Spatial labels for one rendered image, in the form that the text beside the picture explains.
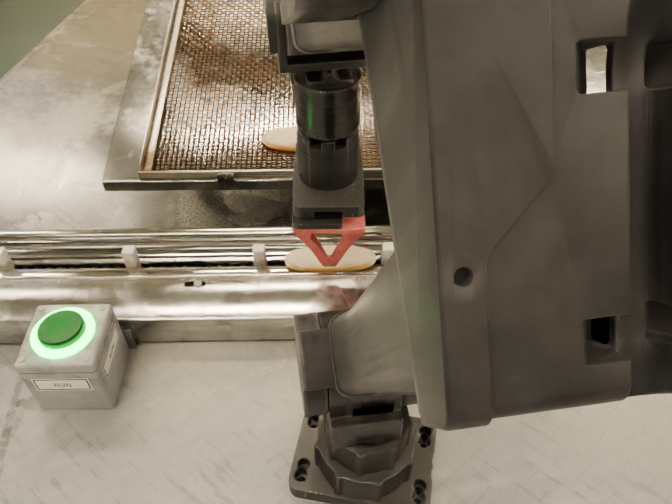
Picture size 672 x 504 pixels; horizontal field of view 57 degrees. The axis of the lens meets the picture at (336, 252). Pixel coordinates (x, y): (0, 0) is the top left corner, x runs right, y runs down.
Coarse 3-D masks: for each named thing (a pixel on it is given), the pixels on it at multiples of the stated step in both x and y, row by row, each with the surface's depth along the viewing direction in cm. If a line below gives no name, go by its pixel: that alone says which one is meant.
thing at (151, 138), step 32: (192, 32) 87; (256, 32) 87; (160, 64) 81; (160, 96) 79; (224, 96) 80; (256, 96) 80; (288, 96) 80; (224, 128) 77; (160, 160) 74; (192, 160) 74; (256, 160) 74
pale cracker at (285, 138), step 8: (280, 128) 76; (288, 128) 75; (296, 128) 75; (264, 136) 75; (272, 136) 75; (280, 136) 75; (288, 136) 75; (296, 136) 74; (272, 144) 74; (280, 144) 74; (288, 144) 74
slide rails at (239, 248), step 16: (320, 240) 70; (336, 240) 70; (368, 240) 70; (384, 240) 70; (16, 256) 69; (32, 256) 69; (48, 256) 69; (64, 256) 69; (80, 256) 69; (96, 256) 69; (112, 256) 69; (144, 256) 69; (160, 256) 69; (176, 256) 69; (192, 256) 69; (208, 256) 69; (224, 256) 69; (240, 256) 69; (272, 256) 69; (0, 272) 67; (16, 272) 67; (32, 272) 67; (48, 272) 67; (64, 272) 67; (80, 272) 67; (96, 272) 67; (112, 272) 67; (128, 272) 67; (144, 272) 67; (160, 272) 67; (176, 272) 67; (192, 272) 67; (208, 272) 67; (224, 272) 67; (240, 272) 67; (256, 272) 67; (272, 272) 67; (288, 272) 67; (304, 272) 67; (352, 272) 67
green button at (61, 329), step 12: (60, 312) 56; (72, 312) 56; (48, 324) 55; (60, 324) 55; (72, 324) 55; (84, 324) 56; (48, 336) 54; (60, 336) 54; (72, 336) 54; (48, 348) 54; (60, 348) 54
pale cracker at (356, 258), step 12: (300, 252) 68; (312, 252) 68; (348, 252) 68; (360, 252) 68; (372, 252) 68; (288, 264) 67; (300, 264) 67; (312, 264) 66; (348, 264) 67; (360, 264) 67; (372, 264) 67
